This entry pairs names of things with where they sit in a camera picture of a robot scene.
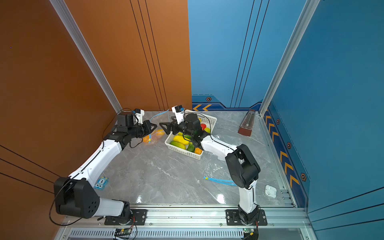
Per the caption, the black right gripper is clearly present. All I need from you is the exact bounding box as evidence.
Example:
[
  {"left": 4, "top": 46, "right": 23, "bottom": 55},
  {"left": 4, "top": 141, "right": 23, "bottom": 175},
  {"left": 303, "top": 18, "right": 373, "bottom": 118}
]
[{"left": 160, "top": 115, "right": 195, "bottom": 138}]

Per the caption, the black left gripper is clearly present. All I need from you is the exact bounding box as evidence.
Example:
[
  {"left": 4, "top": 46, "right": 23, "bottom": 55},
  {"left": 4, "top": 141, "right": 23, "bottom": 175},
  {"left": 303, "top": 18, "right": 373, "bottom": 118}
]
[{"left": 128, "top": 120, "right": 158, "bottom": 140}]

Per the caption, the orange yellow mango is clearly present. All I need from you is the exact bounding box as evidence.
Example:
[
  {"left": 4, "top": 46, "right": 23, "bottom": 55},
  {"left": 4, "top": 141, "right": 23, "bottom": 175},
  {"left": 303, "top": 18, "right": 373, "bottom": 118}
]
[{"left": 143, "top": 130, "right": 165, "bottom": 144}]

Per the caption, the clear zip-top bag blue zipper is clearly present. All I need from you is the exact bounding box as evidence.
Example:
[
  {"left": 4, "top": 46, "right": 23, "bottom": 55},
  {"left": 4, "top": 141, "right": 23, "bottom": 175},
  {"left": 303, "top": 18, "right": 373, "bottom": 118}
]
[{"left": 143, "top": 110, "right": 170, "bottom": 145}]

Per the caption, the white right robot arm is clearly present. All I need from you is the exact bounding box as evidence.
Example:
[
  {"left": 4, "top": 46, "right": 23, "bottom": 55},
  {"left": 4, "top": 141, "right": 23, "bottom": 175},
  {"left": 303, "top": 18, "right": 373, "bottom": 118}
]
[{"left": 160, "top": 112, "right": 261, "bottom": 225}]

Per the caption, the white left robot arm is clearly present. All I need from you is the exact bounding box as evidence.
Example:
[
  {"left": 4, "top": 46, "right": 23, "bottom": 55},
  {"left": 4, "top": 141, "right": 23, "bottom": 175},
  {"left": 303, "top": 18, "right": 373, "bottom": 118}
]
[{"left": 51, "top": 109, "right": 157, "bottom": 225}]

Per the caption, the green mango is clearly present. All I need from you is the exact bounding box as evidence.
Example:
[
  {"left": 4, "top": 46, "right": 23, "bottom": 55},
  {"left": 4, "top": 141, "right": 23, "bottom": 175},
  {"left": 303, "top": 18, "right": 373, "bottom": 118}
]
[{"left": 170, "top": 141, "right": 186, "bottom": 150}]

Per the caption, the white perforated plastic basket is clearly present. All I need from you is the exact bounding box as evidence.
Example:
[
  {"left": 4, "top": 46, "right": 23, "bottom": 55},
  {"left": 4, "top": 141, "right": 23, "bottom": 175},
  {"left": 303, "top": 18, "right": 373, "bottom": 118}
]
[{"left": 161, "top": 110, "right": 217, "bottom": 160}]

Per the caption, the small blue white card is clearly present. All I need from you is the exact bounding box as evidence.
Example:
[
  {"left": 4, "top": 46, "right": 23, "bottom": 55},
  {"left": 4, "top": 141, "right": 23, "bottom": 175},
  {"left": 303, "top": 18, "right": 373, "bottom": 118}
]
[{"left": 94, "top": 177, "right": 109, "bottom": 191}]

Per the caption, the red wedge metronome box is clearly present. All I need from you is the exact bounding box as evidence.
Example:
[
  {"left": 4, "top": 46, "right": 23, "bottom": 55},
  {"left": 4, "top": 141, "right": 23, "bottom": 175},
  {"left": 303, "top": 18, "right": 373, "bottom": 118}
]
[{"left": 238, "top": 110, "right": 256, "bottom": 137}]

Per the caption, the white small power adapter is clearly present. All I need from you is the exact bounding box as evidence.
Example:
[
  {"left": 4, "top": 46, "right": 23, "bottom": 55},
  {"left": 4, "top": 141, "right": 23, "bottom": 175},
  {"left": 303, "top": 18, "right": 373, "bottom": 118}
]
[{"left": 265, "top": 185, "right": 278, "bottom": 199}]

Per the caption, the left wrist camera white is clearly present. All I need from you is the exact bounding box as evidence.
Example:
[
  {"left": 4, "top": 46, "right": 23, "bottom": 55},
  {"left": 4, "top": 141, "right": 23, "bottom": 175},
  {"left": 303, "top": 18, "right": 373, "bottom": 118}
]
[{"left": 134, "top": 109, "right": 145, "bottom": 125}]

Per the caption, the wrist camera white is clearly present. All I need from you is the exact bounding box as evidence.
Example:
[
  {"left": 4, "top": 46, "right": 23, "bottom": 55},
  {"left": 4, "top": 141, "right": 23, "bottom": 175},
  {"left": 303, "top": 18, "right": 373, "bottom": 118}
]
[
  {"left": 172, "top": 105, "right": 185, "bottom": 124},
  {"left": 134, "top": 109, "right": 145, "bottom": 125}
]

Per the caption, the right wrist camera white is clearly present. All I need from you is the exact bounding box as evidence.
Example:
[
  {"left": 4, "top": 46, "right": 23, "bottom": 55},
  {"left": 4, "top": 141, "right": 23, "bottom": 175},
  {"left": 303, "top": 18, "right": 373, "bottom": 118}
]
[{"left": 172, "top": 105, "right": 185, "bottom": 124}]

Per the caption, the aluminium front rail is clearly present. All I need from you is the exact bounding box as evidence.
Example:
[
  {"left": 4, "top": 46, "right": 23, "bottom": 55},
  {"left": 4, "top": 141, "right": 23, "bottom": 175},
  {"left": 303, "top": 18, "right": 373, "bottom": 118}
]
[{"left": 56, "top": 203, "right": 313, "bottom": 240}]

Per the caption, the aluminium corner post left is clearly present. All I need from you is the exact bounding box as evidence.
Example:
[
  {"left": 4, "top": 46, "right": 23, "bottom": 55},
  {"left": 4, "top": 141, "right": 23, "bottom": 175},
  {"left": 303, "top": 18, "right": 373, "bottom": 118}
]
[{"left": 50, "top": 0, "right": 122, "bottom": 112}]

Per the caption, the aluminium corner post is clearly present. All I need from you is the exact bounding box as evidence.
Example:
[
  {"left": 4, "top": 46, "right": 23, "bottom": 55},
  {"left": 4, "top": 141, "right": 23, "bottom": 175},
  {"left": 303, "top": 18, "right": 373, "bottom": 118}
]
[
  {"left": 50, "top": 0, "right": 122, "bottom": 112},
  {"left": 259, "top": 0, "right": 320, "bottom": 117}
]

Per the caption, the aluminium corner post right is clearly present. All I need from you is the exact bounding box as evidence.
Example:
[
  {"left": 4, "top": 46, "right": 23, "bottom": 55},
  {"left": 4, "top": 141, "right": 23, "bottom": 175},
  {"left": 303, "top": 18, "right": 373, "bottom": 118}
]
[{"left": 259, "top": 0, "right": 320, "bottom": 117}]

